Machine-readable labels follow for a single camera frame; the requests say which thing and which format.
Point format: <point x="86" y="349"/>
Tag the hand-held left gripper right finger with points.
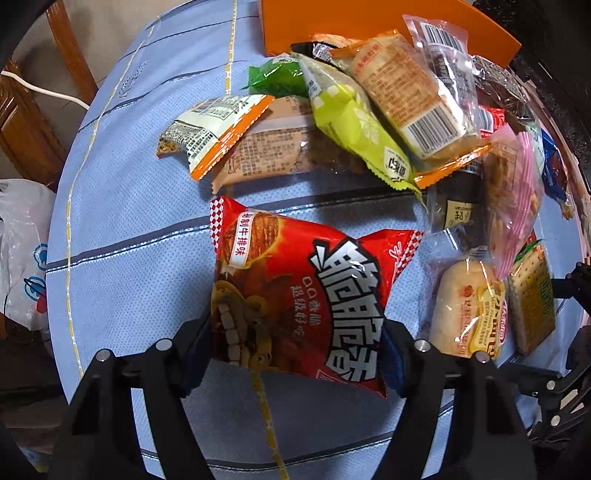
<point x="392" y="357"/>

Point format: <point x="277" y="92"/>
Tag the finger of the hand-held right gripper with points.
<point x="554" y="392"/>
<point x="575" y="286"/>

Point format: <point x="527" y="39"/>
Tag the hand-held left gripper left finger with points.
<point x="202" y="353"/>

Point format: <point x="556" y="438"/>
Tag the red chip bag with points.
<point x="295" y="286"/>

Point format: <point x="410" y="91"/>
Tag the pink zip bag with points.
<point x="512" y="189"/>

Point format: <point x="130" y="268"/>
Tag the orange cardboard box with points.
<point x="351" y="18"/>

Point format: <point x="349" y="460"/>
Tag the cracker packet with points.
<point x="533" y="300"/>

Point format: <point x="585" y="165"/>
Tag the yellow bread roll packet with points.
<point x="461" y="304"/>

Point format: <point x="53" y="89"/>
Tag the blue snack packet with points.
<point x="556" y="175"/>

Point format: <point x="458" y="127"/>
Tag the dark brown snack packet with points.
<point x="457" y="212"/>

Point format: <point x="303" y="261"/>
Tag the blue striped tablecloth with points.
<point x="138" y="207"/>

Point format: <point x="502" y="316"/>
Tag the white plastic bag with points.
<point x="23" y="249"/>

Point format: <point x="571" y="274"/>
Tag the clear crinkled dark packet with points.
<point x="503" y="83"/>

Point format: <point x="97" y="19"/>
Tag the brown bread packet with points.
<point x="277" y="143"/>

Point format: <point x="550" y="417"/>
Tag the orange white snack packet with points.
<point x="207" y="124"/>

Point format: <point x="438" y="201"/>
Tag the yellow-green snack packet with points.
<point x="346" y="115"/>

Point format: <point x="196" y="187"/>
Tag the orange cake packet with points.
<point x="406" y="92"/>

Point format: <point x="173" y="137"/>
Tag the clear dark snack packet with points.
<point x="445" y="50"/>

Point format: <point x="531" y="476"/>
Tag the wooden chair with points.
<point x="27" y="129"/>

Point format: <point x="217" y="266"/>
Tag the green snack packet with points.
<point x="274" y="76"/>

